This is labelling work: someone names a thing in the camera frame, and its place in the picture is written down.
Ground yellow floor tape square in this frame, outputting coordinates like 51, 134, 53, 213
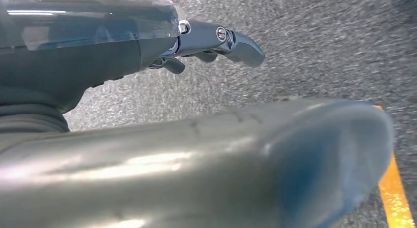
374, 104, 417, 228

